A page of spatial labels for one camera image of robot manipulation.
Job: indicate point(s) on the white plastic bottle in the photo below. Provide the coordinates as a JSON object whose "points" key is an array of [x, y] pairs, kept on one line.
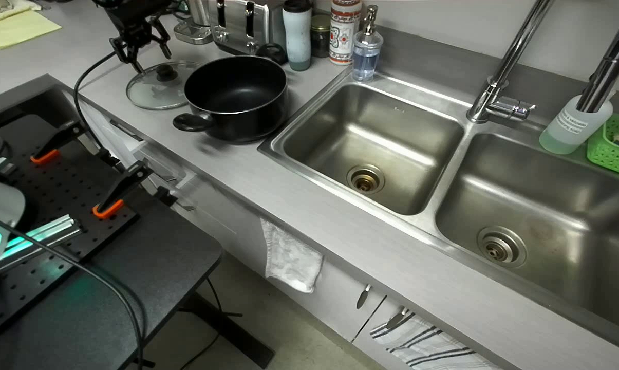
{"points": [[571, 128]]}

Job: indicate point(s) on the green plastic basket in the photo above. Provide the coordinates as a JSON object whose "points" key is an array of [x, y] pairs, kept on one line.
{"points": [[604, 151]]}

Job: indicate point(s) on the glass lid with black knob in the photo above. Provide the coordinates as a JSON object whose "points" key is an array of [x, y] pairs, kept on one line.
{"points": [[155, 90]]}

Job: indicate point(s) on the cabinet door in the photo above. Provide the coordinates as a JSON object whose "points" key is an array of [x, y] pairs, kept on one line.
{"points": [[335, 303]]}

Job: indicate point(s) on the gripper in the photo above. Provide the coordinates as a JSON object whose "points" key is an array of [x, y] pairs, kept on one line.
{"points": [[132, 15]]}

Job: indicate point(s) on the printed cloth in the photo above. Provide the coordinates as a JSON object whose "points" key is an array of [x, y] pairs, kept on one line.
{"points": [[1, 9]]}

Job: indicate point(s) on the black round cap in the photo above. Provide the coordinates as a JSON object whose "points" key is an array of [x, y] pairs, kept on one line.
{"points": [[272, 52]]}

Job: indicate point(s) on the patterned canister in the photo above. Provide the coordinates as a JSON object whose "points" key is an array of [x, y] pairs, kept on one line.
{"points": [[344, 31]]}

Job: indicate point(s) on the white teal water bottle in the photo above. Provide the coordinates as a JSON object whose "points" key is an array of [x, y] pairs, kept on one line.
{"points": [[297, 36]]}

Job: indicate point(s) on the aluminium rail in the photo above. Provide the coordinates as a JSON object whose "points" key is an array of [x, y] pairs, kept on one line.
{"points": [[42, 234]]}

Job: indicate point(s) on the black pot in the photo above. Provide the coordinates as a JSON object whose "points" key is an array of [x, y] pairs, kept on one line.
{"points": [[237, 97]]}

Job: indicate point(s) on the black orange clamp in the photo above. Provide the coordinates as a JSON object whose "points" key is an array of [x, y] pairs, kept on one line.
{"points": [[57, 141], [119, 190]]}

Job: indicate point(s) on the striped towel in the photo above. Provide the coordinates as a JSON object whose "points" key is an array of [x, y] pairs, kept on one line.
{"points": [[432, 347]]}

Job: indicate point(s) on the steel sink basin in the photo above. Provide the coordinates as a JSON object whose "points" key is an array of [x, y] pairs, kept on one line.
{"points": [[545, 216], [371, 139]]}

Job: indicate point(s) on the yellow notepad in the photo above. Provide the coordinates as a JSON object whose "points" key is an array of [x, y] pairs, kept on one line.
{"points": [[19, 28]]}

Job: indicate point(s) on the silver appliance base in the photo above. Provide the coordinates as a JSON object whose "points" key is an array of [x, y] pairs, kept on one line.
{"points": [[193, 28]]}

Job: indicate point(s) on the silver toaster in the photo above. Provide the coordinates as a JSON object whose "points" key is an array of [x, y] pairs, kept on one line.
{"points": [[245, 25]]}

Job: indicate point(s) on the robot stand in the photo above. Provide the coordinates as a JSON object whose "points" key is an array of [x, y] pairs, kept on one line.
{"points": [[134, 267]]}

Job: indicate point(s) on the white towel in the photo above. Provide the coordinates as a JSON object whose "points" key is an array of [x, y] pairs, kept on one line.
{"points": [[291, 259]]}

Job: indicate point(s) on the chrome tap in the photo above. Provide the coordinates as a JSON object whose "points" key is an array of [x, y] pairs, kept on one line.
{"points": [[607, 61], [504, 67]]}

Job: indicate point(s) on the clear soap dispenser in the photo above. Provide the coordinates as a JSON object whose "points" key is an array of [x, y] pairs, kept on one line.
{"points": [[366, 56]]}

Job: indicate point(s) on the dark glass jar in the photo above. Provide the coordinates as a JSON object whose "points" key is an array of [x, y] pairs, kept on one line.
{"points": [[320, 36]]}

